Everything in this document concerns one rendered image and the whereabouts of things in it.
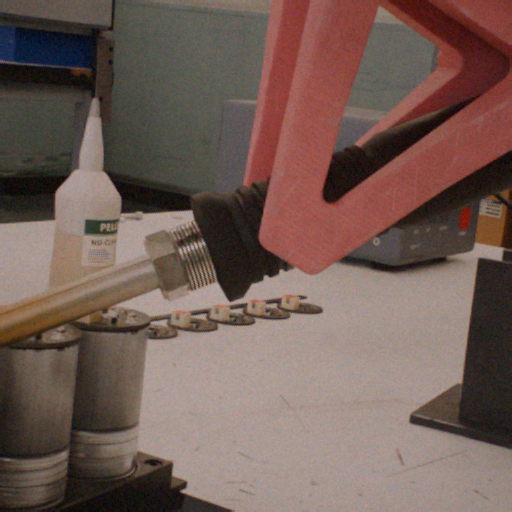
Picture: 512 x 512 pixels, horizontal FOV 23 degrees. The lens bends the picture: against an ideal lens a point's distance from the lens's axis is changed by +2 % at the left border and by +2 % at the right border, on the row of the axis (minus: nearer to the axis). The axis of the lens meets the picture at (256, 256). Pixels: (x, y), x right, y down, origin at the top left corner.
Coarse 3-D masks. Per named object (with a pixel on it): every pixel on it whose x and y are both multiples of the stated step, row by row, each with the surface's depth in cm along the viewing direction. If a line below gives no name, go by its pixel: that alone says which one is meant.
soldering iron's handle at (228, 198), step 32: (480, 96) 27; (416, 128) 27; (352, 160) 27; (384, 160) 27; (256, 192) 27; (448, 192) 27; (480, 192) 27; (224, 224) 26; (256, 224) 26; (416, 224) 27; (224, 256) 26; (256, 256) 26; (224, 288) 27
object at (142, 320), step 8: (120, 312) 34; (128, 312) 34; (136, 312) 34; (104, 320) 33; (112, 320) 33; (120, 320) 33; (136, 320) 33; (144, 320) 33; (88, 328) 32; (96, 328) 32; (104, 328) 32; (112, 328) 32; (120, 328) 32; (128, 328) 33; (136, 328) 33
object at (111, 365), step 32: (128, 320) 33; (96, 352) 32; (128, 352) 33; (96, 384) 33; (128, 384) 33; (96, 416) 33; (128, 416) 33; (96, 448) 33; (128, 448) 34; (96, 480) 33
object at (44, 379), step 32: (0, 352) 30; (32, 352) 30; (64, 352) 31; (0, 384) 30; (32, 384) 30; (64, 384) 31; (0, 416) 30; (32, 416) 30; (64, 416) 31; (0, 448) 31; (32, 448) 31; (64, 448) 31; (0, 480) 31; (32, 480) 31; (64, 480) 32
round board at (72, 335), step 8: (56, 328) 32; (64, 328) 32; (72, 328) 32; (40, 336) 30; (48, 336) 31; (64, 336) 31; (72, 336) 31; (80, 336) 31; (16, 344) 30; (24, 344) 30; (32, 344) 30; (40, 344) 30; (48, 344) 30; (56, 344) 30; (64, 344) 30; (72, 344) 31
